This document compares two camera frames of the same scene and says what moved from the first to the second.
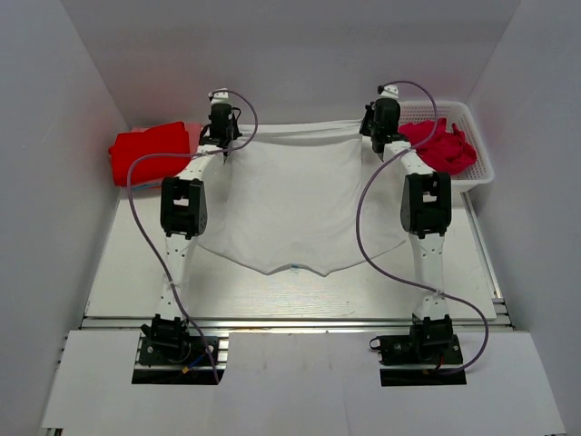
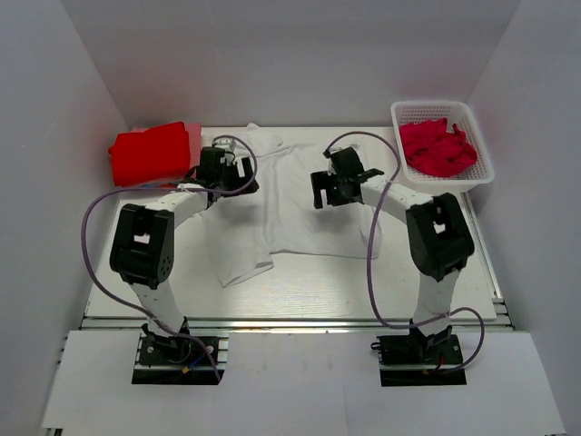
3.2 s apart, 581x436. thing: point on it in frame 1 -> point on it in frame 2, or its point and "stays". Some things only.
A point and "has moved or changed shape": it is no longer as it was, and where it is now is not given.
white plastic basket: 455,113 stays
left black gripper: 236,132 -> 241,181
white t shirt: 301,195 has moved or changed shape
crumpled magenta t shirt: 445,151 stays
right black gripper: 366,130 -> 322,181
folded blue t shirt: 134,188 stays
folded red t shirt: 150,155 stays
